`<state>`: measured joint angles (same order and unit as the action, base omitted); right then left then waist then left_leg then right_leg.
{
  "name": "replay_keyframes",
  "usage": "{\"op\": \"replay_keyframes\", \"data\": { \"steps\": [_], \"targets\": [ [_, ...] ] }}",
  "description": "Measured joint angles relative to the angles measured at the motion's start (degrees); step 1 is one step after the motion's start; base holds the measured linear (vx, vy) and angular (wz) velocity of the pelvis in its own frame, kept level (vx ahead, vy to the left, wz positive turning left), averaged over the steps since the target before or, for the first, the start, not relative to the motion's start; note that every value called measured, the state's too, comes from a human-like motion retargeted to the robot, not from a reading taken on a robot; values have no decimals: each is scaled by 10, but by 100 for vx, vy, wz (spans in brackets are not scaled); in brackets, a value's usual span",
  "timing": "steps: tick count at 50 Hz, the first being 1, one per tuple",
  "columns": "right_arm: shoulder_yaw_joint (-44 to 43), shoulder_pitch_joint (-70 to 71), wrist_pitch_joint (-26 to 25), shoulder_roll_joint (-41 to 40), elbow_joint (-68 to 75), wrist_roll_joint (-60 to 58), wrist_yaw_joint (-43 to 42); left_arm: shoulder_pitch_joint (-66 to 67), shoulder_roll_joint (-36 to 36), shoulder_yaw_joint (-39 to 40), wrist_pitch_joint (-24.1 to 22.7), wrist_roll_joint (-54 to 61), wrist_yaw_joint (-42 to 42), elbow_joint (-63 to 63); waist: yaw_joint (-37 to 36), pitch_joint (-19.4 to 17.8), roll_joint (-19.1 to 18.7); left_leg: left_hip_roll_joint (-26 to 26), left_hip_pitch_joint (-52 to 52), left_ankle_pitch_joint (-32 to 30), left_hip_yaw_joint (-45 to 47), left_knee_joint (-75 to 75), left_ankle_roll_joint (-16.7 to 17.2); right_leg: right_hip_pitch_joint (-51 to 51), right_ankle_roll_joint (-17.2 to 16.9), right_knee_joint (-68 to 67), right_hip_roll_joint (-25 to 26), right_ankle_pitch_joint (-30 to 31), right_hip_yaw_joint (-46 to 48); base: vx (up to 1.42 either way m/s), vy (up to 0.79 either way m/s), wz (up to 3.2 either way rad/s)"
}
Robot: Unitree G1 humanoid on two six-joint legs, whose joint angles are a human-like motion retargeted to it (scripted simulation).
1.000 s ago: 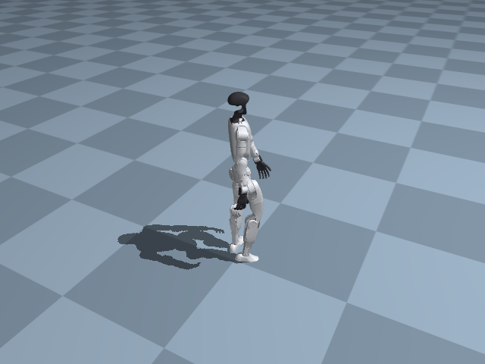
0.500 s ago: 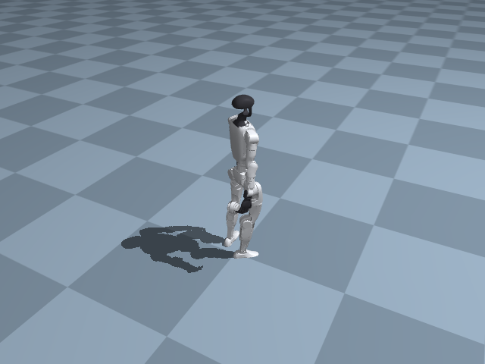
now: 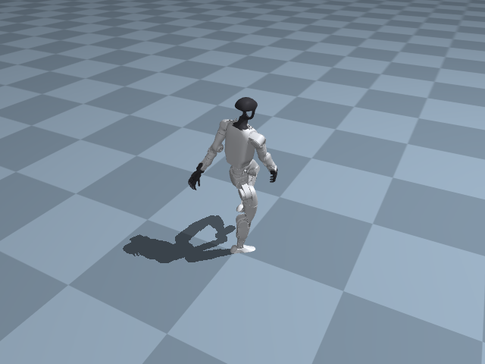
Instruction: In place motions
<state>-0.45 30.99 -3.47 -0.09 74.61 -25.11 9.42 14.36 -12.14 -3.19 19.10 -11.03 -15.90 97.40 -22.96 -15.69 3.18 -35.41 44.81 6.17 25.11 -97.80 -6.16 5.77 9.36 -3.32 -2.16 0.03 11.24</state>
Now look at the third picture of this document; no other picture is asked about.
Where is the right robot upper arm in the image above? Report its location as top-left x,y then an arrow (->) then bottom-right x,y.
249,132 -> 269,162

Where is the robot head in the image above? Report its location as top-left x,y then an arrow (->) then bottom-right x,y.
233,97 -> 258,131

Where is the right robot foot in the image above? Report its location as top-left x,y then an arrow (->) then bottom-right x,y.
230,244 -> 255,254

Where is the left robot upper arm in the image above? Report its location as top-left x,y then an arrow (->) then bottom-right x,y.
211,119 -> 232,152

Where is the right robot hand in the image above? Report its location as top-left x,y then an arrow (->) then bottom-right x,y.
270,170 -> 277,183

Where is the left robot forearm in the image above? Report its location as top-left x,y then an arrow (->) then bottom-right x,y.
200,145 -> 217,171

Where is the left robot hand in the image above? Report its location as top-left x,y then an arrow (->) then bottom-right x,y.
188,163 -> 204,190

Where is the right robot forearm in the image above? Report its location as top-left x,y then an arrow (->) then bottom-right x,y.
263,153 -> 277,172

